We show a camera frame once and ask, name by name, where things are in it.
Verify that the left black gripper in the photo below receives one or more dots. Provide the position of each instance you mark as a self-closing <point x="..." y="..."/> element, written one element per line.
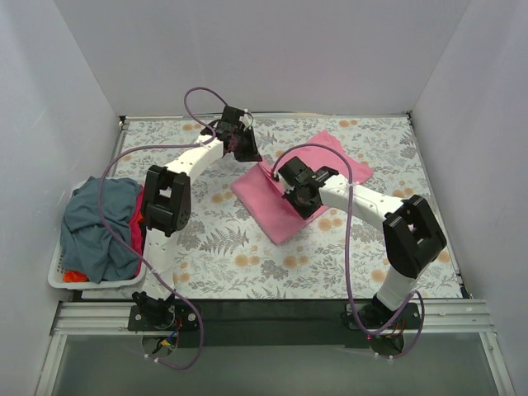
<point x="249" y="144"/>

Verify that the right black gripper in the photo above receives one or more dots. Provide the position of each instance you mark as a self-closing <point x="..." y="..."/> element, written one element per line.
<point x="286" y="172"/>

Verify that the pink t shirt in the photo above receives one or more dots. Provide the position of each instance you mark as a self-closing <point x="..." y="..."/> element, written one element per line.
<point x="262" y="196"/>

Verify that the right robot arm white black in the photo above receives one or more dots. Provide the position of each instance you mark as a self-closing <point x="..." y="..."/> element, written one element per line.
<point x="413" y="238"/>

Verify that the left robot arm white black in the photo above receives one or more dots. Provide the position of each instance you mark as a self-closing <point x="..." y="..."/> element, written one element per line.
<point x="166" y="205"/>

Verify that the floral patterned table mat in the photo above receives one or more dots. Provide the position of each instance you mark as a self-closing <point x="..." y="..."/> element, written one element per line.
<point x="222" y="253"/>

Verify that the magenta shirt in basket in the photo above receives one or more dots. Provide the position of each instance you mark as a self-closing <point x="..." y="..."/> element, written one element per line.
<point x="137" y="238"/>

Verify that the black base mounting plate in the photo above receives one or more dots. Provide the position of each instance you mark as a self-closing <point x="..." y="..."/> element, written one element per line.
<point x="274" y="322"/>

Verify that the grey blue t shirt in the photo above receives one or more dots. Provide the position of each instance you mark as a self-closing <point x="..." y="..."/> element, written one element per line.
<point x="95" y="230"/>

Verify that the orange garment in basket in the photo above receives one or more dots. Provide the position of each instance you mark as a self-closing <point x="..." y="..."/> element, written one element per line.
<point x="74" y="277"/>

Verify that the white laundry basket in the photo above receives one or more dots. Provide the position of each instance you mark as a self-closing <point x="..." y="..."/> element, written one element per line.
<point x="56" y="272"/>

